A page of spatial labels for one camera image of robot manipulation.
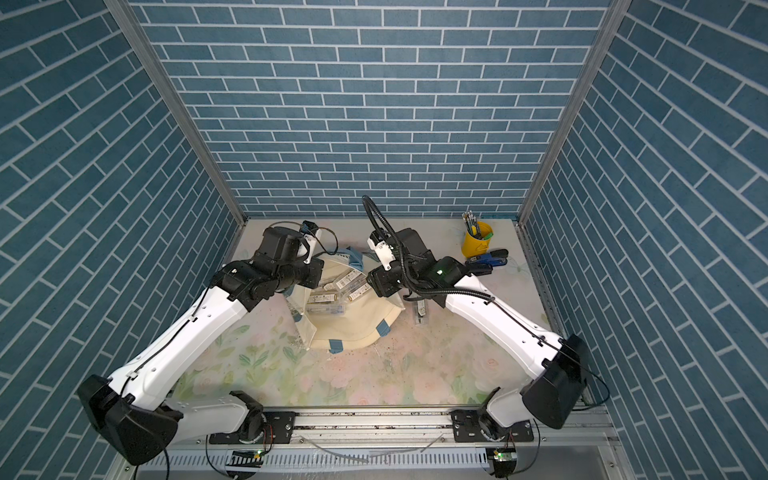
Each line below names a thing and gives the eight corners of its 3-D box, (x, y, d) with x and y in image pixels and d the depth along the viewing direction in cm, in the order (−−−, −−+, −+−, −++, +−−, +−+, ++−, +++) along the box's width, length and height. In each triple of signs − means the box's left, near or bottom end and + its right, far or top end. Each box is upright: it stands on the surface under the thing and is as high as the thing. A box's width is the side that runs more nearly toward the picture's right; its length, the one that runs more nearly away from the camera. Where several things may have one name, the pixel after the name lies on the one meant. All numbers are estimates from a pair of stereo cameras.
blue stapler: (467, 266, 109) (470, 258, 105) (465, 256, 112) (468, 248, 108) (506, 266, 109) (510, 258, 105) (503, 256, 112) (507, 248, 108)
